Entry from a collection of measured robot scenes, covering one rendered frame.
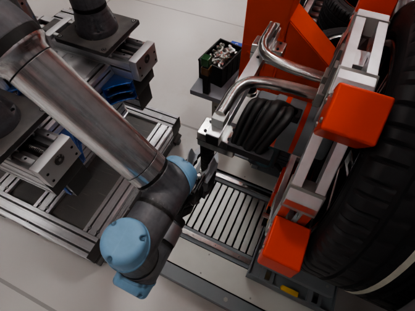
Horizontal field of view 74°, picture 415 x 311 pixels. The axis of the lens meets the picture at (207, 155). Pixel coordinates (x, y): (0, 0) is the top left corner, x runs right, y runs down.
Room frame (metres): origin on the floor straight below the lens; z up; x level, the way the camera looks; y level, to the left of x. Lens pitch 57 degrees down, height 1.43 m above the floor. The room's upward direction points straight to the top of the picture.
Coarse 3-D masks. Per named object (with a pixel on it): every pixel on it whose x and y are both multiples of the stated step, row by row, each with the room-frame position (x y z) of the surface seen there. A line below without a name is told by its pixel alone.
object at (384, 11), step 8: (360, 0) 0.63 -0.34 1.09; (368, 0) 0.63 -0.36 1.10; (376, 0) 0.62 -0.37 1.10; (384, 0) 0.62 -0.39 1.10; (392, 0) 0.61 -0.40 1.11; (360, 8) 0.62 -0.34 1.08; (368, 8) 0.61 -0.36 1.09; (376, 8) 0.61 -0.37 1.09; (384, 8) 0.60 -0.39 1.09; (392, 8) 0.60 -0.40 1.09; (352, 16) 0.64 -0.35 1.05
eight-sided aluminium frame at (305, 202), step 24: (360, 24) 0.50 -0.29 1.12; (384, 24) 0.50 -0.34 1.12; (336, 48) 0.66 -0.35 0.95; (360, 48) 0.59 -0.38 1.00; (336, 72) 0.37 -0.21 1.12; (360, 72) 0.36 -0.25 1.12; (312, 144) 0.27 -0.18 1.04; (336, 144) 0.27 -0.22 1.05; (288, 168) 0.47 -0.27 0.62; (336, 168) 0.24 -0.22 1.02; (288, 192) 0.22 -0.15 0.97; (312, 192) 0.21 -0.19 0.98; (288, 216) 0.27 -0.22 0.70; (312, 216) 0.18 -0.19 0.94
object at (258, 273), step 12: (264, 228) 0.41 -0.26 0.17; (252, 264) 0.26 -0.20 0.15; (252, 276) 0.21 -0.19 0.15; (264, 276) 0.21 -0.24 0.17; (276, 276) 0.21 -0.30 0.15; (276, 288) 0.16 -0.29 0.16; (288, 288) 0.16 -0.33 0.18; (300, 288) 0.17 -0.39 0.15; (336, 288) 0.16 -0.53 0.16; (300, 300) 0.12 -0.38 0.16; (312, 300) 0.12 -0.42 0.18; (324, 300) 0.12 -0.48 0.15
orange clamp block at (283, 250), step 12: (276, 216) 0.20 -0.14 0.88; (276, 228) 0.18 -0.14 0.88; (288, 228) 0.18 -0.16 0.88; (300, 228) 0.18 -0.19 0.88; (264, 240) 0.17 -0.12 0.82; (276, 240) 0.16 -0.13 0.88; (288, 240) 0.16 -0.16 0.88; (300, 240) 0.16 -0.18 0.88; (264, 252) 0.13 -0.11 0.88; (276, 252) 0.13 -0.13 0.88; (288, 252) 0.13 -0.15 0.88; (300, 252) 0.13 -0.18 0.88; (264, 264) 0.12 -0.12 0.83; (276, 264) 0.11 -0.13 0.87; (288, 264) 0.11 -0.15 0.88; (300, 264) 0.11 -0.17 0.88; (288, 276) 0.10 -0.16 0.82
